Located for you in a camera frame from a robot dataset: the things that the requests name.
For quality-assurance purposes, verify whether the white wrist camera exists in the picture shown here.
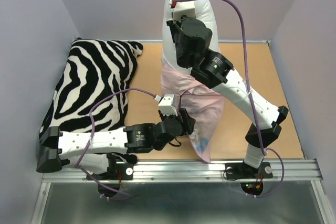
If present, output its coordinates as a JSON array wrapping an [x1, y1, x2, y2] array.
[[169, 0, 196, 22], [154, 94, 179, 116]]

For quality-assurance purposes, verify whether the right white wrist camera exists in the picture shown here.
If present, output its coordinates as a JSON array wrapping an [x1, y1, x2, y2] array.
[[169, 0, 196, 22]]

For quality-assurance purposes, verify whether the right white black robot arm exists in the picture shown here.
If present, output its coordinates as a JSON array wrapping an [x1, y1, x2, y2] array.
[[166, 15, 289, 177]]

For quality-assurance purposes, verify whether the zebra striped pillow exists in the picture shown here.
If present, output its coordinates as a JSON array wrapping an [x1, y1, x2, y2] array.
[[39, 38, 144, 164]]

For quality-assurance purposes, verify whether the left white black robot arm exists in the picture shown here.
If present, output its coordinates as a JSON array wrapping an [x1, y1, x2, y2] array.
[[36, 109, 196, 179]]

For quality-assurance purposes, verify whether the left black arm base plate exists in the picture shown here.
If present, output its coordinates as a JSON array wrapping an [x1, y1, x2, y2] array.
[[91, 163, 134, 180]]

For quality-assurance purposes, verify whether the purple pink princess pillowcase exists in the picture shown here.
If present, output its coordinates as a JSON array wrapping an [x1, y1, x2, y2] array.
[[161, 64, 224, 163]]

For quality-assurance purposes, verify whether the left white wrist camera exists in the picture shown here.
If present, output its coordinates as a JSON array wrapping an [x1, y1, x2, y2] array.
[[154, 94, 179, 116]]

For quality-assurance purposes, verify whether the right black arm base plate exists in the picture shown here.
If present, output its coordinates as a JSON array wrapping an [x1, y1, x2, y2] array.
[[224, 162, 273, 180]]

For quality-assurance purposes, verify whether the aluminium mounting rail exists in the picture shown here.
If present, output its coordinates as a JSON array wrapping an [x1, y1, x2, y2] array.
[[43, 158, 323, 183]]

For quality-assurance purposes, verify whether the white pillow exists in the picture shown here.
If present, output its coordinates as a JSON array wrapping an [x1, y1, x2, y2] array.
[[162, 0, 220, 75]]

